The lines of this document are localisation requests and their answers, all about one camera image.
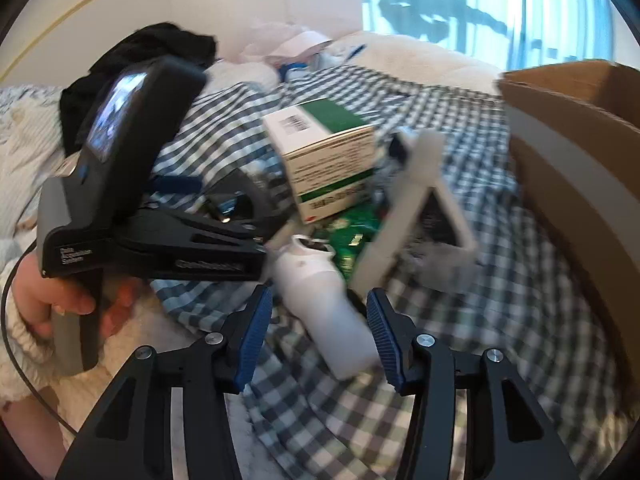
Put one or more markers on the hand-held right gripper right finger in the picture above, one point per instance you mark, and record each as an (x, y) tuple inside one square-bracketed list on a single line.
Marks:
[(387, 340)]

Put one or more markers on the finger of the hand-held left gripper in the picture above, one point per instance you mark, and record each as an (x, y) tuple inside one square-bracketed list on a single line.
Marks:
[(200, 240), (240, 200)]

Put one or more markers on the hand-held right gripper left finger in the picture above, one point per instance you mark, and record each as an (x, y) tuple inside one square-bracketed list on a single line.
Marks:
[(255, 335)]

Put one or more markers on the white spray bottle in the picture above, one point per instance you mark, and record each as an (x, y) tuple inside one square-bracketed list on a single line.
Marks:
[(325, 320)]

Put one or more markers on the green and white carton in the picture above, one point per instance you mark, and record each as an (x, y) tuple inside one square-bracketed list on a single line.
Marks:
[(330, 170)]

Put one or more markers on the green snack packet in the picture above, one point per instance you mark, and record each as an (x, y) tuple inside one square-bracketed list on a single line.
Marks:
[(350, 232)]

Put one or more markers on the brown cardboard box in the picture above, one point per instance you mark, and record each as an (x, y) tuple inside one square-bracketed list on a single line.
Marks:
[(560, 160)]

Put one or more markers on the person's left forearm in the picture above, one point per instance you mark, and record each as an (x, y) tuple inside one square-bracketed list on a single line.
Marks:
[(20, 360)]

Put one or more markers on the person's left hand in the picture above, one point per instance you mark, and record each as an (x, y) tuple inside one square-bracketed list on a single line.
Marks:
[(40, 295)]

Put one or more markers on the pale blue patterned duvet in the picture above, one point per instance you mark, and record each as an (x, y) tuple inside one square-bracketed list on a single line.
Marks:
[(25, 160)]

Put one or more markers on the green checked cloth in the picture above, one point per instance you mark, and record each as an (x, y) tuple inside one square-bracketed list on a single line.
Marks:
[(500, 335)]

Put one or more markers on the blue and white packet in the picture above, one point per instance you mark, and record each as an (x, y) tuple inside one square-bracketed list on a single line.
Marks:
[(305, 67)]

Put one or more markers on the black cloth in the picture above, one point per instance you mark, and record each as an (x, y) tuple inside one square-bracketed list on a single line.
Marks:
[(165, 42)]

